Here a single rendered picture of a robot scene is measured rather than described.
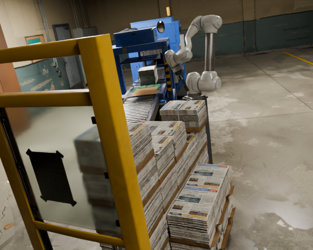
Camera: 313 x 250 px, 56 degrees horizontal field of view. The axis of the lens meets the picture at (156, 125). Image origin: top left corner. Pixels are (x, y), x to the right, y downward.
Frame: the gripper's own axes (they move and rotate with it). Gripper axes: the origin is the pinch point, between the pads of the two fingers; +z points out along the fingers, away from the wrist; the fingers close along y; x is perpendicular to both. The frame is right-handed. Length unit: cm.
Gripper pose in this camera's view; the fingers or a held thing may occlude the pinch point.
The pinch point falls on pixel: (186, 88)
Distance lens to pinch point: 299.4
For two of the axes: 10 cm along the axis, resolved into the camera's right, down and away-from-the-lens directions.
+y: 1.4, 3.4, -9.3
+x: 8.8, -4.8, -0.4
